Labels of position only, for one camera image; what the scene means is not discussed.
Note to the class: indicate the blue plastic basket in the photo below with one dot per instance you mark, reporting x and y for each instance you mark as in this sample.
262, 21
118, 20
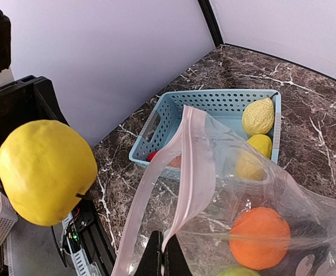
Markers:
224, 105

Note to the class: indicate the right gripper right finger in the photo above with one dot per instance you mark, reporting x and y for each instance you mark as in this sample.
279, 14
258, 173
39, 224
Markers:
174, 260

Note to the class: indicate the yellow lemon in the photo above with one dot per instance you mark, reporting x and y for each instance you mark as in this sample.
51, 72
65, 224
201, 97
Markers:
45, 168

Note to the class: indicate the white cable duct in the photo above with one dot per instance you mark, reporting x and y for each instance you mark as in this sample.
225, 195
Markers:
86, 244

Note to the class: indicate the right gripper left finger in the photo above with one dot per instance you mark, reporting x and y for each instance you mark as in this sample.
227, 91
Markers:
151, 261

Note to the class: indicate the left black frame post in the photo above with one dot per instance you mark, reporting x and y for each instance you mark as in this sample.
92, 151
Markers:
211, 21

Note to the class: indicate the red chili pepper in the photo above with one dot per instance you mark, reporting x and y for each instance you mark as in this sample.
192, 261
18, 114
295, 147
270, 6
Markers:
151, 156

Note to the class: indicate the orange tangerine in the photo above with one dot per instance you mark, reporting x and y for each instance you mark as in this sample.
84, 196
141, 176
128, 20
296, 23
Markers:
259, 238

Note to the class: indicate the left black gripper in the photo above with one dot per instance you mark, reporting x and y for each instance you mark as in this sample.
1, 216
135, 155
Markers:
28, 99

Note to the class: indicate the green apple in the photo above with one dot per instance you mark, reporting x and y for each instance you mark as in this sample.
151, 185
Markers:
238, 271

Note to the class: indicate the large pink zip bag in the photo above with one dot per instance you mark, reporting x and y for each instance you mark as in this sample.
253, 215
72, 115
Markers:
190, 190

